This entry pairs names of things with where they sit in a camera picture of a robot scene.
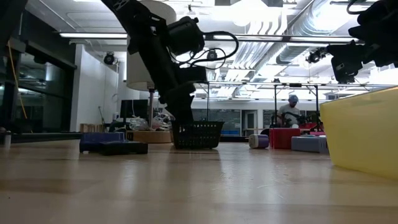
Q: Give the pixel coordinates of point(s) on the white shade wooden base lamp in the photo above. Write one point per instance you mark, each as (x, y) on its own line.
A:
(136, 74)

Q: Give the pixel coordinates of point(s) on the purple tape roll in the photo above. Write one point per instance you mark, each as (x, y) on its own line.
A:
(259, 141)

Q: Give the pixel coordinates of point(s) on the wooden crate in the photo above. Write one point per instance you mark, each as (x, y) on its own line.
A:
(91, 128)

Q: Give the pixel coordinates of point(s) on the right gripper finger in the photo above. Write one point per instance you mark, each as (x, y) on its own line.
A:
(348, 48)
(345, 70)

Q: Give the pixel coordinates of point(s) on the white plastic bag pile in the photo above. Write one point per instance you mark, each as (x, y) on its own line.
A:
(140, 124)

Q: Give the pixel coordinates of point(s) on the ceiling light strip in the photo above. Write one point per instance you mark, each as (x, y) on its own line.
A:
(93, 35)

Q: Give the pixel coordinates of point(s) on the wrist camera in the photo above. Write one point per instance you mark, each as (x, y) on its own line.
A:
(379, 15)
(192, 74)

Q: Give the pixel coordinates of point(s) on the red box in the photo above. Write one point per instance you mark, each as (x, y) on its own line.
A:
(283, 138)

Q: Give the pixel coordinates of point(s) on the large blue printed box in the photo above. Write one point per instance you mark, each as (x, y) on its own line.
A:
(93, 138)

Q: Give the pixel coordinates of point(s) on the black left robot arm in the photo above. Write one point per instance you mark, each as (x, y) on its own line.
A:
(149, 46)

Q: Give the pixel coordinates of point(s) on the person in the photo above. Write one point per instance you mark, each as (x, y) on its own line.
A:
(289, 112)

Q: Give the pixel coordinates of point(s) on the small white cylinder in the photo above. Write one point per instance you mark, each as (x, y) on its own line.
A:
(7, 140)

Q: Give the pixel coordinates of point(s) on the black plastic basket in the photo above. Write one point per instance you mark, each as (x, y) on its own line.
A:
(197, 137)

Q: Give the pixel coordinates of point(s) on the black aluminium table frame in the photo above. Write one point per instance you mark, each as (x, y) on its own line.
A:
(46, 136)

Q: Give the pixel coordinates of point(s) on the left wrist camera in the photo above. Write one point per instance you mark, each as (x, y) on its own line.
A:
(192, 74)

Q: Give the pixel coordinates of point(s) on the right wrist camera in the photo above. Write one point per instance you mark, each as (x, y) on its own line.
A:
(379, 15)

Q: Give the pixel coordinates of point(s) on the small black box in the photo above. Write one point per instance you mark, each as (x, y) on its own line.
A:
(124, 148)

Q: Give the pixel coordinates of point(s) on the yellow translucent plastic tray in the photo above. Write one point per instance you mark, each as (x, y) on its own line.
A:
(363, 133)

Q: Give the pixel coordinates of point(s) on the silver ventilation duct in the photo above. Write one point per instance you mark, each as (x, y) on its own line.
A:
(292, 53)

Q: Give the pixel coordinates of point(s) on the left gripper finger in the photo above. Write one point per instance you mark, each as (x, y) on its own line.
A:
(183, 114)

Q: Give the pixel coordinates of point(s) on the light blue box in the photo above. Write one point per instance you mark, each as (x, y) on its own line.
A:
(309, 144)

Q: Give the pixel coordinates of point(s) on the black background rig frame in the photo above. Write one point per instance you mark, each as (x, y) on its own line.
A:
(295, 84)

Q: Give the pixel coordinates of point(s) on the glass door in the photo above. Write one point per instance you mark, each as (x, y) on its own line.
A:
(249, 123)

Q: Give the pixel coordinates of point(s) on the black monitor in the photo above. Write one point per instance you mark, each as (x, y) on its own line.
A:
(133, 109)

